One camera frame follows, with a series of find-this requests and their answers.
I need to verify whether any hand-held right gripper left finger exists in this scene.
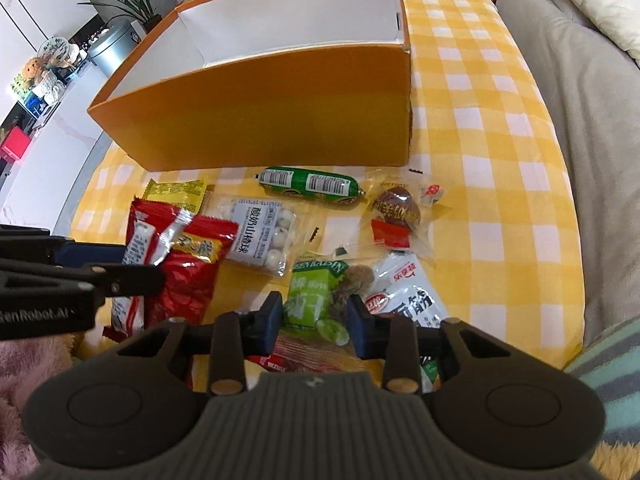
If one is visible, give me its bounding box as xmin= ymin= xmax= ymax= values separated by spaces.
xmin=117 ymin=291 xmax=284 ymax=395

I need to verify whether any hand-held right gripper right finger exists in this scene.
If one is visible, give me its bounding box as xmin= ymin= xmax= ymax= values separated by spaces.
xmin=346 ymin=294 xmax=506 ymax=395

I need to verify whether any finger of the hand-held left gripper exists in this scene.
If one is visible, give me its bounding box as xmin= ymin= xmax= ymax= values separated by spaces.
xmin=0 ymin=259 xmax=167 ymax=313
xmin=0 ymin=224 xmax=127 ymax=267

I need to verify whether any red and white snack packet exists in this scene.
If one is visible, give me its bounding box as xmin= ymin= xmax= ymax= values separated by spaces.
xmin=102 ymin=199 xmax=196 ymax=343

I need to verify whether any clear packet with green label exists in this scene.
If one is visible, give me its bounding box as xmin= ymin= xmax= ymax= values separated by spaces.
xmin=280 ymin=245 xmax=376 ymax=347

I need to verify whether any red striped snack packet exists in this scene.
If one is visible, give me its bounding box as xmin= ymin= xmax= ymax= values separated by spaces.
xmin=247 ymin=332 xmax=362 ymax=376

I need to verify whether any red packet with yellow label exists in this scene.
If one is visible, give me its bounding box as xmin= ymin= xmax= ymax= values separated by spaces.
xmin=145 ymin=215 xmax=240 ymax=332

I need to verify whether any white packet with red label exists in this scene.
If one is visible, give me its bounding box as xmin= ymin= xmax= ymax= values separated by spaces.
xmin=365 ymin=252 xmax=449 ymax=329

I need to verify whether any clear packet of white balls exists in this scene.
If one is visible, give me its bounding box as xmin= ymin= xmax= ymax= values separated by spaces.
xmin=202 ymin=192 xmax=303 ymax=278

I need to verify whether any yellow snack packet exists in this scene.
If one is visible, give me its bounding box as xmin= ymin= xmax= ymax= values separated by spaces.
xmin=141 ymin=177 xmax=210 ymax=218

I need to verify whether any clear packet with brown snack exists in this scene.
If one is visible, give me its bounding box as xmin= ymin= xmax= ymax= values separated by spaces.
xmin=362 ymin=170 xmax=453 ymax=261

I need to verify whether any orange cardboard box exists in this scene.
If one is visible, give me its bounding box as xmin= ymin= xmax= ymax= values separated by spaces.
xmin=88 ymin=0 xmax=414 ymax=173

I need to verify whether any pink fluffy blanket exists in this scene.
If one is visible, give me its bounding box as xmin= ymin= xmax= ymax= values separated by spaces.
xmin=0 ymin=332 xmax=86 ymax=461

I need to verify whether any red box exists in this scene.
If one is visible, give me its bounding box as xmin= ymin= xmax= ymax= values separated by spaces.
xmin=0 ymin=127 xmax=32 ymax=163

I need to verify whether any green sausage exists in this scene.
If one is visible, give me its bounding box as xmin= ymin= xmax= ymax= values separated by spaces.
xmin=256 ymin=166 xmax=366 ymax=207

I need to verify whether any plush toy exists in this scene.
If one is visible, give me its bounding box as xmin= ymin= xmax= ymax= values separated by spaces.
xmin=12 ymin=57 xmax=52 ymax=92

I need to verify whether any yellow checkered tablecloth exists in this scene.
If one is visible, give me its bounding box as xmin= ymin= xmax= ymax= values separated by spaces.
xmin=70 ymin=0 xmax=586 ymax=396

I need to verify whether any patterned ceramic bowl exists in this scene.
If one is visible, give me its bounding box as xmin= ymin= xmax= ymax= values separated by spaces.
xmin=37 ymin=36 xmax=82 ymax=69

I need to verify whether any grey metal bin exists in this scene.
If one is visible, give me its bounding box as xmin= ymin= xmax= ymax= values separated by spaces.
xmin=87 ymin=17 xmax=145 ymax=79

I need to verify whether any white cabinet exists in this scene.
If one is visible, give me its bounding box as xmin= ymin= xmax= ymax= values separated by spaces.
xmin=0 ymin=0 xmax=96 ymax=126

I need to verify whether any teal striped blanket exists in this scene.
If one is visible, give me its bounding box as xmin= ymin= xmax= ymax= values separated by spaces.
xmin=565 ymin=317 xmax=640 ymax=480

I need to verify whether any grey sofa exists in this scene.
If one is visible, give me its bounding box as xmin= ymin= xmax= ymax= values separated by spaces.
xmin=495 ymin=0 xmax=640 ymax=356

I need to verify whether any cream cushion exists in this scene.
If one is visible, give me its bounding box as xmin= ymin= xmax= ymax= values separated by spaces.
xmin=527 ymin=0 xmax=640 ymax=63

